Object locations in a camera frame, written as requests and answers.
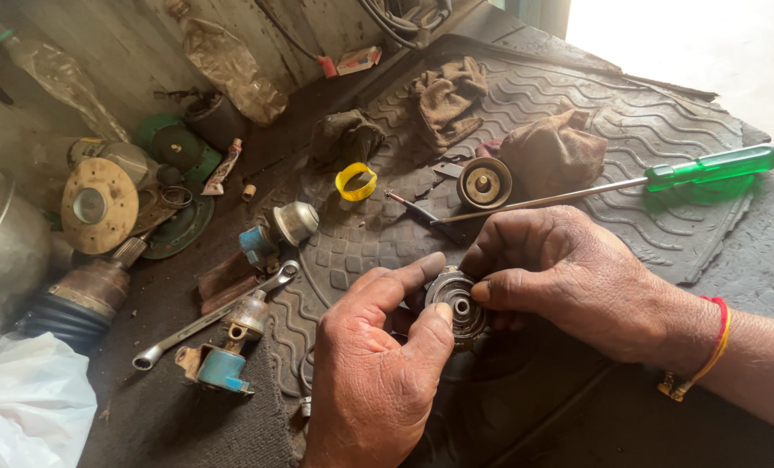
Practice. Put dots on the white plastic bag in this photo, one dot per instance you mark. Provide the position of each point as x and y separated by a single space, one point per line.
26 403

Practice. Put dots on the blue valve with metal dome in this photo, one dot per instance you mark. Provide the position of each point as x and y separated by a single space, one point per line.
280 234

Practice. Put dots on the small grey metal plate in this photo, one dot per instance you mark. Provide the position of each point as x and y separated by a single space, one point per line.
447 169

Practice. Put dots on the black cylindrical cup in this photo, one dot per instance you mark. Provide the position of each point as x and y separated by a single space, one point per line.
215 117

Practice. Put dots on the small cardboard packet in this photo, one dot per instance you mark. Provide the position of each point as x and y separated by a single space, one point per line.
359 60

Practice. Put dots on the tan round friction disc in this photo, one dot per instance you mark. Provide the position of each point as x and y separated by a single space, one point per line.
99 207

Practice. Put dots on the blue solenoid valve with bracket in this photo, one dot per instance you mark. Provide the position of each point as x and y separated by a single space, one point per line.
224 354

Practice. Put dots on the dark greasy rag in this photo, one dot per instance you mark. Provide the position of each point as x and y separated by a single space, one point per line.
345 138

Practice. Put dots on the axle shaft with rubber boot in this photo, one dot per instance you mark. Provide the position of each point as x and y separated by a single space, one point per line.
81 296

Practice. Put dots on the small tan cylinder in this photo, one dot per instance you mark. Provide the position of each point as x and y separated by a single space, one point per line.
249 192

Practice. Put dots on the person's right hand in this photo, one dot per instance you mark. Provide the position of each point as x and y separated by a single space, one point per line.
562 286

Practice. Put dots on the crumpled clear plastic bottle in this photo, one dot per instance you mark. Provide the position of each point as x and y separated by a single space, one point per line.
231 65

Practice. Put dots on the squeezed sealant tube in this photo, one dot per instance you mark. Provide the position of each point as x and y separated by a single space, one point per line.
221 170

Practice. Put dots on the brown crumpled rag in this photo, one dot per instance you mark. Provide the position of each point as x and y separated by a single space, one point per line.
449 101

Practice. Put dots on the round grooved metal pulley part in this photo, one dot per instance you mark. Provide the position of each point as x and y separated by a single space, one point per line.
460 305

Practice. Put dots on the brown rusty metal piece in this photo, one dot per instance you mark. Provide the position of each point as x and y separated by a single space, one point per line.
228 283

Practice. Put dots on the grey cylindrical metal can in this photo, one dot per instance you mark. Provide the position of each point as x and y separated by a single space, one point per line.
117 159

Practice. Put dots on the round brass bearing pulley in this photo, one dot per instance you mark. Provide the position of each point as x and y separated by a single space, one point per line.
484 183

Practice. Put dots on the person's left hand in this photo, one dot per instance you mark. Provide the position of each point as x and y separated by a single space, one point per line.
371 370

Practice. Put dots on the green round metal plate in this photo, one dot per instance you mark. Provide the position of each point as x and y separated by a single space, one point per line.
182 224

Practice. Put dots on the brown rag with pink edge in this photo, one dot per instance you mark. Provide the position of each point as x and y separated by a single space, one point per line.
553 156

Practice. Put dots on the dusty clear plastic bottle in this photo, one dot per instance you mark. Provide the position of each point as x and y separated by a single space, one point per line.
62 81

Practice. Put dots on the black rubber floor mat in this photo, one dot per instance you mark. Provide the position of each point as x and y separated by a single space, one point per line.
556 195

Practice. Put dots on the large steel bowl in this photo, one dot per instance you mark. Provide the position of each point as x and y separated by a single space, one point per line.
3 247

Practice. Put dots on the green pulley housing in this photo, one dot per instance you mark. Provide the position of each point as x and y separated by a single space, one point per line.
176 146

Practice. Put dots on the red yellow thread wristband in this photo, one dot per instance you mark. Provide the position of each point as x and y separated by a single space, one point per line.
709 354

